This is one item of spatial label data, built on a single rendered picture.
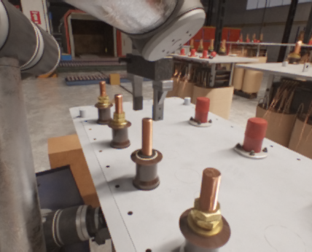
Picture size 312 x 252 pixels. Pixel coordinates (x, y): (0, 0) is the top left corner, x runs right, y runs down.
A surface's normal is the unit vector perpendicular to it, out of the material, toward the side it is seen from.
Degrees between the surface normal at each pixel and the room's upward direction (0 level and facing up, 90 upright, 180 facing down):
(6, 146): 78
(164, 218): 0
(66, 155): 90
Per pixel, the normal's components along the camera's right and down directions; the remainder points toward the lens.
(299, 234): 0.03, -0.92
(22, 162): 0.90, 0.04
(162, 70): 0.58, 0.32
